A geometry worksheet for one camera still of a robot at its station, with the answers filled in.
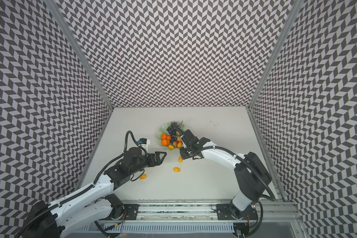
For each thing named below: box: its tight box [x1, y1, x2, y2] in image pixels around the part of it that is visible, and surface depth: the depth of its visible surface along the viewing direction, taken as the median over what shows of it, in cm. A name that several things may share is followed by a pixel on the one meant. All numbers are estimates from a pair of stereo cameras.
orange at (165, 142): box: [161, 138, 171, 147], surface depth 95 cm
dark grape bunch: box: [166, 120, 178, 144], surface depth 99 cm
